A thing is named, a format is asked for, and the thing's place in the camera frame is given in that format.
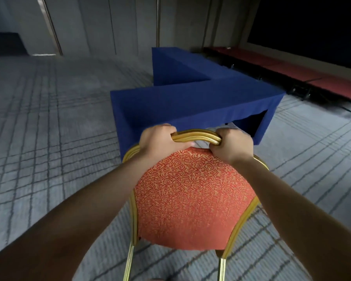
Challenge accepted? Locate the person's left hand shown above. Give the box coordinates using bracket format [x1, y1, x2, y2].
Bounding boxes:
[139, 124, 195, 160]

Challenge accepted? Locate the person's right hand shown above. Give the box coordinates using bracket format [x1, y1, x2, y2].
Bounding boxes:
[209, 128, 254, 166]

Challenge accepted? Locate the red gold banquet chair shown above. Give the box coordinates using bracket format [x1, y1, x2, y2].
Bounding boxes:
[122, 129, 269, 281]

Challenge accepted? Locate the person's left forearm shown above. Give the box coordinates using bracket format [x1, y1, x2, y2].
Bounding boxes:
[0, 151, 164, 281]

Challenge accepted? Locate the person's right forearm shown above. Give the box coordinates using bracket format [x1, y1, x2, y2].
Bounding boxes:
[230, 155, 351, 281]

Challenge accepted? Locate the blue clothed table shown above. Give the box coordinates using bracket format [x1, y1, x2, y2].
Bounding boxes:
[152, 47, 246, 87]
[110, 76, 286, 160]

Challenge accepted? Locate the red stage platform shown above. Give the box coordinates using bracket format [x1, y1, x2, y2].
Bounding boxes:
[203, 46, 351, 120]

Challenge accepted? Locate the dark projection screen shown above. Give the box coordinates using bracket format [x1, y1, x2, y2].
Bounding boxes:
[247, 0, 351, 71]

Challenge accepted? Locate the grey door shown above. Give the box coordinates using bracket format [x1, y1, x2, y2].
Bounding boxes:
[3, 0, 90, 57]

